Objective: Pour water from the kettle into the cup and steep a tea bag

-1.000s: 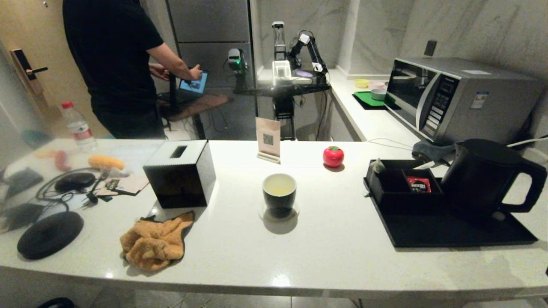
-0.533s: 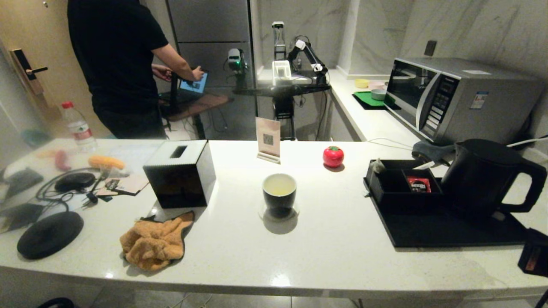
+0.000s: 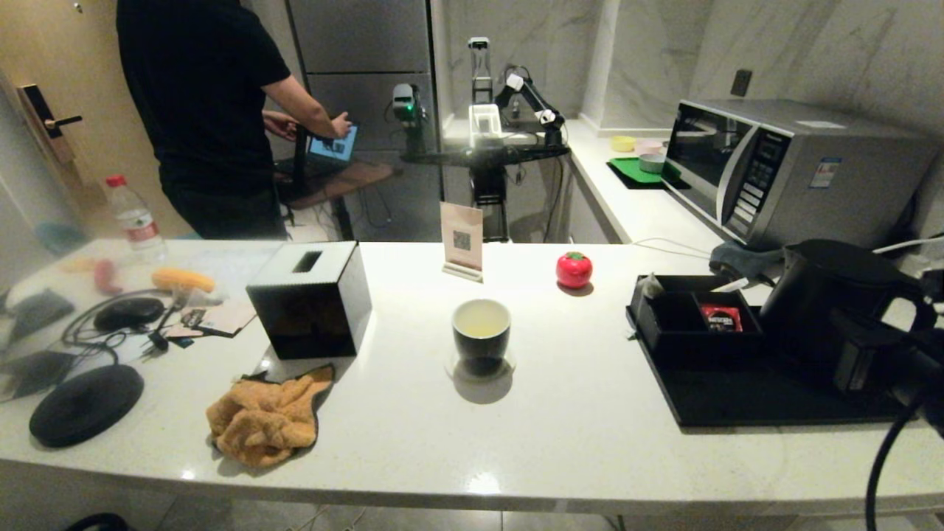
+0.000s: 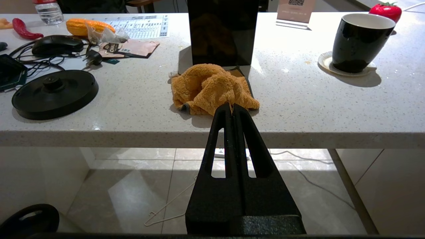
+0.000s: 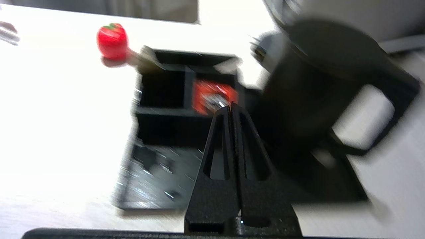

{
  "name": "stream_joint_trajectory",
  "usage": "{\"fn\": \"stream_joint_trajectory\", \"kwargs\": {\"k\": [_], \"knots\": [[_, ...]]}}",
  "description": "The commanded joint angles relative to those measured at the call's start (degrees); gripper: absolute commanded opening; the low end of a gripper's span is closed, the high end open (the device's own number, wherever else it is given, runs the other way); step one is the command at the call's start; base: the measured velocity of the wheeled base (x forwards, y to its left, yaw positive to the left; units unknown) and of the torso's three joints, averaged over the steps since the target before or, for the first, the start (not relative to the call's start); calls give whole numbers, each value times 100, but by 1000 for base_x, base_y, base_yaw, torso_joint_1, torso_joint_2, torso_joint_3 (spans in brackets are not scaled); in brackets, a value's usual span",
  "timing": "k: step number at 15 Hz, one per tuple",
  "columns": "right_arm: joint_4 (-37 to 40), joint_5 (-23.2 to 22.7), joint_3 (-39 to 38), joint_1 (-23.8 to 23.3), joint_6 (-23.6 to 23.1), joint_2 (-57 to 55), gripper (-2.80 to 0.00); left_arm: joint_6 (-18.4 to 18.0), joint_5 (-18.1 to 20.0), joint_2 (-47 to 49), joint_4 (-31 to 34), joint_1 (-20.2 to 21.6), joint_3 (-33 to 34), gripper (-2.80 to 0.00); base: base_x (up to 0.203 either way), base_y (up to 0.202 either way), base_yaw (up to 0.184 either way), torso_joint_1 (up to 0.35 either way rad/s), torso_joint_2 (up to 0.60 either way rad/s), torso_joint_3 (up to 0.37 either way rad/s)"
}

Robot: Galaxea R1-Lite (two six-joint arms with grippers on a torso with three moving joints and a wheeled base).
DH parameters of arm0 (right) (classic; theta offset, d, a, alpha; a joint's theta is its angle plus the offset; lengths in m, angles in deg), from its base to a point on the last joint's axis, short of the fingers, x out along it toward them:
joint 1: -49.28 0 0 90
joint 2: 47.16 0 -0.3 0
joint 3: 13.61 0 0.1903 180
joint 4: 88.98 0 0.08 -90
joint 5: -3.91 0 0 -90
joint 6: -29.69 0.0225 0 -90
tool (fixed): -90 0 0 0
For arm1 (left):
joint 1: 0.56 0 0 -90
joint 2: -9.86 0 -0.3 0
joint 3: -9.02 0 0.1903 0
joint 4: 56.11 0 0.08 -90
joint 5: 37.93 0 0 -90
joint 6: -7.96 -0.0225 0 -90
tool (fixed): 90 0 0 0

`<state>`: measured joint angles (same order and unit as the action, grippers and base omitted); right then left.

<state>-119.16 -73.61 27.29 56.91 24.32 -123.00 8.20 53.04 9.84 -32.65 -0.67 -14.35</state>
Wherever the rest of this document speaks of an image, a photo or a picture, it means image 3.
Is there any black electric kettle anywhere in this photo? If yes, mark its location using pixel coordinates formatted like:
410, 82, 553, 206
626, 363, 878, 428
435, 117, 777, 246
760, 238, 937, 373

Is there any clear plastic water bottle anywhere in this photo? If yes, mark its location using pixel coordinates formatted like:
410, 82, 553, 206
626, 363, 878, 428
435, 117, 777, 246
104, 173, 167, 263

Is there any black serving tray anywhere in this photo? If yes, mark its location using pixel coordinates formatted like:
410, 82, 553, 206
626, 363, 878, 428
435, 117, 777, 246
625, 306, 927, 428

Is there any red coffee sachet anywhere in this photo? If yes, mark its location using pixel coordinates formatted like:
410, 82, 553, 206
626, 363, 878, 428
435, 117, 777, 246
699, 303, 743, 334

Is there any grey cloth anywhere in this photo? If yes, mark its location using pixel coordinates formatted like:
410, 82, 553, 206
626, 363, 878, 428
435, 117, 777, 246
709, 242, 788, 281

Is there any silver microwave oven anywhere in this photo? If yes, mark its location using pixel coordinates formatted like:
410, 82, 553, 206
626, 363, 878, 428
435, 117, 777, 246
662, 97, 943, 251

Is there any black compartment organizer box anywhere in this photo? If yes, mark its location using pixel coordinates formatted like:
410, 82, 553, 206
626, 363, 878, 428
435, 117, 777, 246
629, 275, 765, 369

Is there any green cutting board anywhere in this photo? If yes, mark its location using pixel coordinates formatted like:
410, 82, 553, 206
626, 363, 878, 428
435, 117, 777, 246
606, 156, 690, 191

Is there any red tomato-shaped timer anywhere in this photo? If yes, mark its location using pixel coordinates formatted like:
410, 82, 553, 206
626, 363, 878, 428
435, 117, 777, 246
555, 251, 594, 290

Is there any black ceramic cup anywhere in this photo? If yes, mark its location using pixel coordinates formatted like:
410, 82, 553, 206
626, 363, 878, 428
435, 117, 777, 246
451, 299, 512, 377

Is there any QR code sign stand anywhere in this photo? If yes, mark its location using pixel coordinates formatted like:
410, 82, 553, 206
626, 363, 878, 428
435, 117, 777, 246
440, 201, 485, 284

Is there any black teleoperation stand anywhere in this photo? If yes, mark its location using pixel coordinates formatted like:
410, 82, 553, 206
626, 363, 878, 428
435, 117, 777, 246
402, 35, 572, 244

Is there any chrome kitchen faucet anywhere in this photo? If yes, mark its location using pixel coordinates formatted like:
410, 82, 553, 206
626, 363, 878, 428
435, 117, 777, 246
499, 65, 521, 120

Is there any brown wooden side table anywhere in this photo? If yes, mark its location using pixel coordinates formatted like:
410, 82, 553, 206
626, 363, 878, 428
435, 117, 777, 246
280, 159, 403, 240

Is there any black tissue box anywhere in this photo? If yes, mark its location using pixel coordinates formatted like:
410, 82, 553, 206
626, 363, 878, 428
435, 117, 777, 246
246, 241, 373, 361

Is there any open laptop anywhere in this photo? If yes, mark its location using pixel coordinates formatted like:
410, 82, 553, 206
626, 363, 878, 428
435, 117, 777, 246
306, 124, 360, 164

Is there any silver refrigerator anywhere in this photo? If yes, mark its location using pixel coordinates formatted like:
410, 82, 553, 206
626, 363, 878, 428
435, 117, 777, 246
286, 0, 443, 243

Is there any orange fluffy cloth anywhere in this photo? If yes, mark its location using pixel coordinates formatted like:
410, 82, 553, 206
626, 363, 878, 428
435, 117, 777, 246
206, 364, 336, 468

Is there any brown paper packet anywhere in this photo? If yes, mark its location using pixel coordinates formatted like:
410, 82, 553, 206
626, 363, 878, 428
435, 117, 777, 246
164, 301, 257, 340

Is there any clear plastic wrapper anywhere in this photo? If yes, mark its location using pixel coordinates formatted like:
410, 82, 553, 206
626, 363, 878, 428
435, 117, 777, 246
173, 284, 226, 310

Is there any yellow toy corn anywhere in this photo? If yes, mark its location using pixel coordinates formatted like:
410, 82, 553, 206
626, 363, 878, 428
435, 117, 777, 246
151, 268, 216, 294

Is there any person in black shirt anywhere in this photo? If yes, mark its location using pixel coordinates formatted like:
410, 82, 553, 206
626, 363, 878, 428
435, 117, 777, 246
116, 0, 353, 240

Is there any black computer mouse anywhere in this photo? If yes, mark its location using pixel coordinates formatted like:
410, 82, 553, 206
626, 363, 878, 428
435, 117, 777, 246
94, 296, 166, 333

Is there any red toy chili pepper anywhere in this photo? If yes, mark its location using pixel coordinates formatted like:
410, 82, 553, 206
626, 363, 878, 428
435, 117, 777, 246
91, 258, 123, 296

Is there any round black kettle base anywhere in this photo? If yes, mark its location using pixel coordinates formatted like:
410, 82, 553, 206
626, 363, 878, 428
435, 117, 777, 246
29, 364, 145, 448

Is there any round black base part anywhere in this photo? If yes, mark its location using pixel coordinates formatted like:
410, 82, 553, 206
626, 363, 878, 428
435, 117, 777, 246
65, 513, 128, 531

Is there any teal stool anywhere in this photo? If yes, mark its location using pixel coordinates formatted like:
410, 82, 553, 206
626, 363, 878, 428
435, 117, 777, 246
33, 221, 91, 255

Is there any black pouch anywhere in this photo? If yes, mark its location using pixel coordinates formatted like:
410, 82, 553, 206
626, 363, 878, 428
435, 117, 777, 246
7, 289, 74, 341

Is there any dark flat device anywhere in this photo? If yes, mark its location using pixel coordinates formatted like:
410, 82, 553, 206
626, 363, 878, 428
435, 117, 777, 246
0, 350, 78, 403

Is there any thick white cable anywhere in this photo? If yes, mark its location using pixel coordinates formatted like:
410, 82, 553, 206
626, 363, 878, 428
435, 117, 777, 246
876, 235, 944, 255

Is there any thin white cable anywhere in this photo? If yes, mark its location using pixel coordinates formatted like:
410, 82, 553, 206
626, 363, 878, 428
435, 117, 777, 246
631, 237, 727, 259

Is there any door lock with handle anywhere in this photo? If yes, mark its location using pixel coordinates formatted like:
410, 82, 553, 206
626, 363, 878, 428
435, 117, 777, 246
16, 81, 83, 163

